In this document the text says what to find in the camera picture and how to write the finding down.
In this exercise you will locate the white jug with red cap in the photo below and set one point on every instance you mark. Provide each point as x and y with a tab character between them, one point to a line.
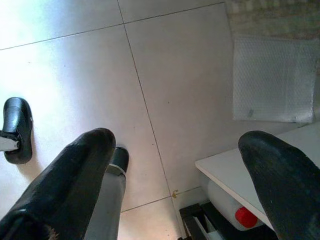
246	217

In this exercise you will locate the bubble wrap sheet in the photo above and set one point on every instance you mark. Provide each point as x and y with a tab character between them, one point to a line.
272	80

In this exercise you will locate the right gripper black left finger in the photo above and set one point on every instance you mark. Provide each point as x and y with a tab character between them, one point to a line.
57	185

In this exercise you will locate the small yellowish floor scrap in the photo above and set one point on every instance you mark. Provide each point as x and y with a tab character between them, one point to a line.
175	193

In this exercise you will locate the robot's silver right leg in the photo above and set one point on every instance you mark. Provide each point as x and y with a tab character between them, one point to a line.
110	200

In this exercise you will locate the robot's black left foot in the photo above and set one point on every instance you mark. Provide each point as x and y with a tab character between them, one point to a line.
20	117

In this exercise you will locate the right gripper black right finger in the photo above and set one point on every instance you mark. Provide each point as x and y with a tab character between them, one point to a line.
290	190

